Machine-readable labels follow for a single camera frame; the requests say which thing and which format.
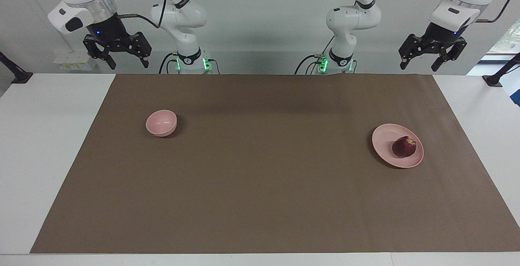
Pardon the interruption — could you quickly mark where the dark red apple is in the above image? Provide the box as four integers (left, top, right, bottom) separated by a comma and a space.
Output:
392, 136, 417, 158

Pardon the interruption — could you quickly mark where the pink bowl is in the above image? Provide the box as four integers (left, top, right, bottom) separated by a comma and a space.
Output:
146, 110, 178, 137

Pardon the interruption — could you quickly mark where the pink plate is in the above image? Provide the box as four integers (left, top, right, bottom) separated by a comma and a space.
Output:
372, 123, 424, 169

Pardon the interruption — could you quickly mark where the white power strip box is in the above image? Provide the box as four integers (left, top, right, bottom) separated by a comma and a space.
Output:
54, 52, 98, 71

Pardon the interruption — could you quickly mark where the black clamp stand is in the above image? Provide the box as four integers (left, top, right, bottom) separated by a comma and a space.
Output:
483, 53, 520, 87
0, 52, 33, 84

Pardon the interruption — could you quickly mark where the window with greenery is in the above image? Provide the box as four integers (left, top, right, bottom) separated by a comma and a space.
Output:
481, 18, 520, 61

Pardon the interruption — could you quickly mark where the brown table mat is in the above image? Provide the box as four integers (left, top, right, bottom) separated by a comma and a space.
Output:
30, 74, 520, 254

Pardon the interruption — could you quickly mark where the black right base cable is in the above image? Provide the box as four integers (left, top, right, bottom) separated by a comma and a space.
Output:
158, 52, 179, 74

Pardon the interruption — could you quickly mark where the black base cable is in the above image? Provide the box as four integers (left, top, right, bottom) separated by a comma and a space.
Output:
158, 52, 179, 74
295, 35, 336, 75

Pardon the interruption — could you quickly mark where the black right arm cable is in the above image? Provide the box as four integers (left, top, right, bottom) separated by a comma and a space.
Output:
116, 0, 168, 29

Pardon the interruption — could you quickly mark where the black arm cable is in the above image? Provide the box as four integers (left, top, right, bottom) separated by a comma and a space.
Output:
116, 0, 168, 29
475, 0, 520, 24

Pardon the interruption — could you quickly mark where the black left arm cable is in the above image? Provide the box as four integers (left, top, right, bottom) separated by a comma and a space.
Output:
475, 0, 520, 24

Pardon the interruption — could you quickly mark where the black left base cable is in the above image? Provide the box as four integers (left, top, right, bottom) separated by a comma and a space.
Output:
295, 35, 336, 75

